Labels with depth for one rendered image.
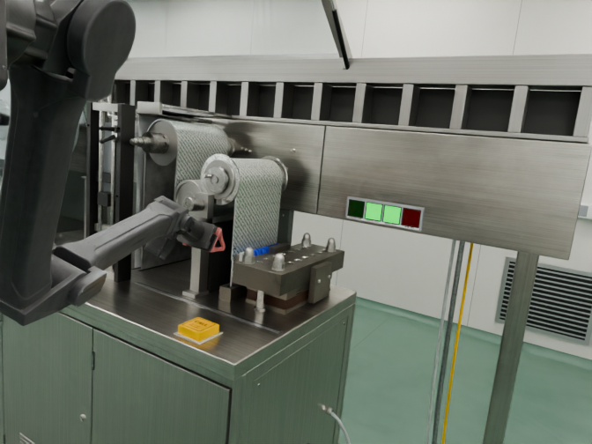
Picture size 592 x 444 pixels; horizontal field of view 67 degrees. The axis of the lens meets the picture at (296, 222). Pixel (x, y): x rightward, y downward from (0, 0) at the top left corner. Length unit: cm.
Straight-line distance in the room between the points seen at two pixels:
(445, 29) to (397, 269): 195
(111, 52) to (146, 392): 97
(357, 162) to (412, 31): 262
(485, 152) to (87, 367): 128
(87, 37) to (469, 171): 109
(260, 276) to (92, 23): 89
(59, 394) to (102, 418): 21
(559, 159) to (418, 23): 279
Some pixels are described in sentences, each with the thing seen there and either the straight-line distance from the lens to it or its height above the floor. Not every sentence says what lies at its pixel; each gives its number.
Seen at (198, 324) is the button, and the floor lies 92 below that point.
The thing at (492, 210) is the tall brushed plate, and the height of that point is 124.
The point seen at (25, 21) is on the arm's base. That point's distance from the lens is 41.
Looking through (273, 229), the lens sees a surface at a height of 109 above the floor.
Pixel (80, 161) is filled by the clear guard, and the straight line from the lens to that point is 219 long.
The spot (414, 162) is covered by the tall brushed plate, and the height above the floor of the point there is 135.
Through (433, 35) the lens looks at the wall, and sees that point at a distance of 391.
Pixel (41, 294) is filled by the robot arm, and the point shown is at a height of 115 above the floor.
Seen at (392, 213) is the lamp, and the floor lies 119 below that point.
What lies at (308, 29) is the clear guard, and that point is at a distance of 153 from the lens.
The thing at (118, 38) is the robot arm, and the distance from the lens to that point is 49.
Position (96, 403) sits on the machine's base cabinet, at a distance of 149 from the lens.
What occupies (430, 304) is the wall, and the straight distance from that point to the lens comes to 393.
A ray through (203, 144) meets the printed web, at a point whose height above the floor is 134.
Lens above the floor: 137
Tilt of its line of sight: 10 degrees down
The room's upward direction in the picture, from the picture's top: 5 degrees clockwise
